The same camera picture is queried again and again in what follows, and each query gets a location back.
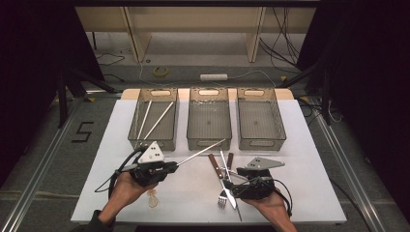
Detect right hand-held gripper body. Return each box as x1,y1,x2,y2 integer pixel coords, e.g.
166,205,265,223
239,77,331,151
230,157,286,200

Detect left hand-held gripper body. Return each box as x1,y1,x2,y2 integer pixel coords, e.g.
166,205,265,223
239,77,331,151
120,140,179,188

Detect wooden-handled fork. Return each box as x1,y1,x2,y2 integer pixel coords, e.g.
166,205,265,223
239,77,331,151
218,152,235,211

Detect smoky clear plastic bin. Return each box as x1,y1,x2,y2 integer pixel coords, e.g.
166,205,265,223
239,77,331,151
186,87,233,152
236,87,287,152
127,87,180,152

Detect wooden-handled knife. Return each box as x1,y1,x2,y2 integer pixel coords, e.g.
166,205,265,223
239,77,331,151
207,153,239,210

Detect person's right hand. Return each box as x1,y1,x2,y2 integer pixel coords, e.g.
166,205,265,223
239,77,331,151
241,191,293,225

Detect person's left hand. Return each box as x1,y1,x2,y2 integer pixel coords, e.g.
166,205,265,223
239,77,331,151
106,171,159,215

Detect clear rubber band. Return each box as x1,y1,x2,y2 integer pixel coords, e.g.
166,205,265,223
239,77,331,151
147,188,160,209

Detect white power strip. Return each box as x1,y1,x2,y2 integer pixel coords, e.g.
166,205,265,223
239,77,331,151
199,73,229,82

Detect black metal stand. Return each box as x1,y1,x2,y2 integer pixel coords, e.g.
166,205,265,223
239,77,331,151
56,69,119,129
277,62,333,125

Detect beige wooden desk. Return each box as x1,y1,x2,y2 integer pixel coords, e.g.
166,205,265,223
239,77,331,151
74,6,317,64

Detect black curtain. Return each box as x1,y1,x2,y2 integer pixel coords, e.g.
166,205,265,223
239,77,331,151
0,0,104,191
296,0,410,223

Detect right hand-held gripper black cable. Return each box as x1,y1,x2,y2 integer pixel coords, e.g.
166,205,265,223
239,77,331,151
272,178,294,218

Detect hand-held gripper black cable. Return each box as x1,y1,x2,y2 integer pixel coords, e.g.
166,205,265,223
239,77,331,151
272,178,294,218
94,146,144,199

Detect left hand-held gripper black cable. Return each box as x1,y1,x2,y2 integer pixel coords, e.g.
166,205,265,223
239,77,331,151
94,146,144,199

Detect tangled floor cables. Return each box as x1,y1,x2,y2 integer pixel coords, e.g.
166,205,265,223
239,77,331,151
296,95,344,127

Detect white cable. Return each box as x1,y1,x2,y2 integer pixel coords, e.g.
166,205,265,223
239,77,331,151
138,59,278,89

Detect aluminium floor rail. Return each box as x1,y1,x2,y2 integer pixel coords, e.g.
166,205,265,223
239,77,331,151
0,96,81,232
312,112,386,232

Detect thin black floor cable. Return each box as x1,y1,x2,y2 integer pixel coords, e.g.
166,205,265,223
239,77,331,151
95,51,127,67

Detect black cable bundle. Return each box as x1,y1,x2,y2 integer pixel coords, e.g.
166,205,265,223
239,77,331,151
259,7,301,71

